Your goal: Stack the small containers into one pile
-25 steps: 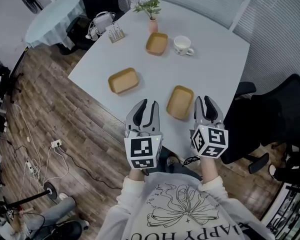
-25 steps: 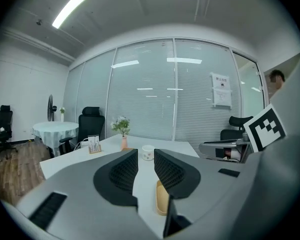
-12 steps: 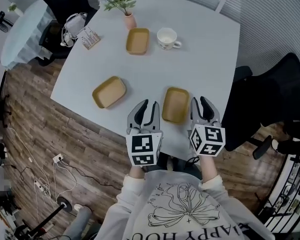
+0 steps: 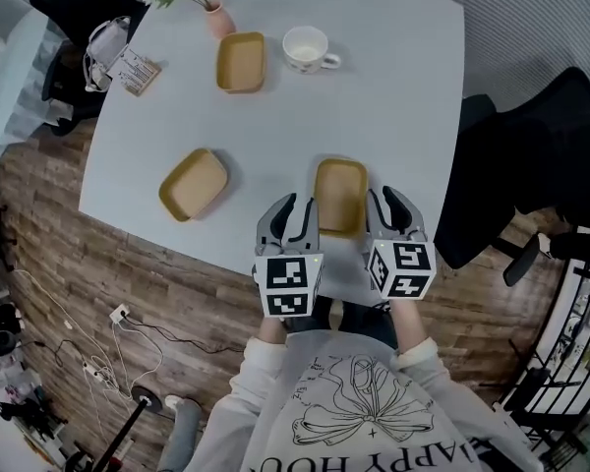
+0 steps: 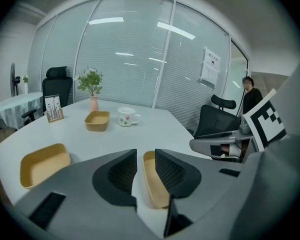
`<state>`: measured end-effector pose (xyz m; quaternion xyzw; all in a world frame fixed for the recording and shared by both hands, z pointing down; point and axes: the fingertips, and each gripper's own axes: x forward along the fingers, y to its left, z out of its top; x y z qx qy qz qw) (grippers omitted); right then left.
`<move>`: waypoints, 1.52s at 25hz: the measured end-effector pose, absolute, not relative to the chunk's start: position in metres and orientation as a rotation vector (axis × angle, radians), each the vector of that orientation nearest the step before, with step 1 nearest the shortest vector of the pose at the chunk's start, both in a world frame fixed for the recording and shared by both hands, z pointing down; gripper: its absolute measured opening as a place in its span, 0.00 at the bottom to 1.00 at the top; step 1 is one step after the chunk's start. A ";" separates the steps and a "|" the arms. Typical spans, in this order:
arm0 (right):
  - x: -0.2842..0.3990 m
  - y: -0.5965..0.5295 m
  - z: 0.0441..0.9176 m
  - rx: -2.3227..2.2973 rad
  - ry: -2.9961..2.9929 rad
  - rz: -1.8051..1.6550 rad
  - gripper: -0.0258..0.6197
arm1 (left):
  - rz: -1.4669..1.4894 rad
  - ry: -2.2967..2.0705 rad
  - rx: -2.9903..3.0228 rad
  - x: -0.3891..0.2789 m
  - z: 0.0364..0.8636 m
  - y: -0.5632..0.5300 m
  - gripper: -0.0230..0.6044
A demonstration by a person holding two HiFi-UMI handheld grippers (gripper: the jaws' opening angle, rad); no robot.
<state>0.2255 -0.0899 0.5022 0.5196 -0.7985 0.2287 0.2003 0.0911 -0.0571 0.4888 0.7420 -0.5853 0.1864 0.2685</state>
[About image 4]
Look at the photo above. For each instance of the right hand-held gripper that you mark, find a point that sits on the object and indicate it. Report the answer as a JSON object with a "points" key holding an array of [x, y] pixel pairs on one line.
{"points": [[403, 268]]}

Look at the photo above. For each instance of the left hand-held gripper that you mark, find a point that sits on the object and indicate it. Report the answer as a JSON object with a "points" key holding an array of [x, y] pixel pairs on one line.
{"points": [[287, 283]]}

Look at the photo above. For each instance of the yellow tray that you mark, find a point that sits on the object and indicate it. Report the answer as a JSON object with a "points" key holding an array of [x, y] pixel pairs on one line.
{"points": [[340, 194], [194, 185], [241, 62]]}

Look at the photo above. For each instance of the person's right forearm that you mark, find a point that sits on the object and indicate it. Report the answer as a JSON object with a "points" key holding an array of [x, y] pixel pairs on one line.
{"points": [[413, 332]]}

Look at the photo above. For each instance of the person's left forearm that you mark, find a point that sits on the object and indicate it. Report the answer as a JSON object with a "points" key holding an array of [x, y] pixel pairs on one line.
{"points": [[270, 335]]}

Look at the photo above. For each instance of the person's dark jeans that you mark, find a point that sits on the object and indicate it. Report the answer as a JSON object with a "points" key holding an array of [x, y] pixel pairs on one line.
{"points": [[354, 317]]}

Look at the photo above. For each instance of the black mesh office chair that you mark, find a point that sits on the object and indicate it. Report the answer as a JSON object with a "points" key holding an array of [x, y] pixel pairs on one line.
{"points": [[511, 165]]}

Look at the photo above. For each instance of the white floral mug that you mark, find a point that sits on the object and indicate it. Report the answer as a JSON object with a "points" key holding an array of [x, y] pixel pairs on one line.
{"points": [[305, 49]]}

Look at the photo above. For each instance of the person's white printed sweatshirt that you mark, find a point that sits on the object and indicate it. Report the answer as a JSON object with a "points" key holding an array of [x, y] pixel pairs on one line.
{"points": [[364, 411]]}

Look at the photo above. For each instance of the wooden card holder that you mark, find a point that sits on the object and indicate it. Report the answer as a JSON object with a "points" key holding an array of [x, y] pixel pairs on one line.
{"points": [[138, 73]]}

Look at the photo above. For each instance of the pink vase with flowers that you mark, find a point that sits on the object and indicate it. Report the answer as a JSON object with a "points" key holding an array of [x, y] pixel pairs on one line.
{"points": [[218, 17]]}

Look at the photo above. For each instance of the black metal rack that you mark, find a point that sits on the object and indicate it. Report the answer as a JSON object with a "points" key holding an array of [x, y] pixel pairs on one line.
{"points": [[560, 362]]}

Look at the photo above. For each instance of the black stand with round base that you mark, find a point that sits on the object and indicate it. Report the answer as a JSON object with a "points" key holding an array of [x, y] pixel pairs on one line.
{"points": [[145, 401]]}

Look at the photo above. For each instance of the round table with pale cloth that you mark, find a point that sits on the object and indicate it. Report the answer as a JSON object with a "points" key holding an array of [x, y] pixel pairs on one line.
{"points": [[24, 81]]}

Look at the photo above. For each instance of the cluttered storage shelf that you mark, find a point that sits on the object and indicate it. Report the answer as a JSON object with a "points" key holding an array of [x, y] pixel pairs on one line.
{"points": [[10, 391]]}

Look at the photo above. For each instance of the white wall power socket strip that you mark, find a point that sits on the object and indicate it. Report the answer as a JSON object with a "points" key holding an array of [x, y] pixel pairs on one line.
{"points": [[120, 313]]}

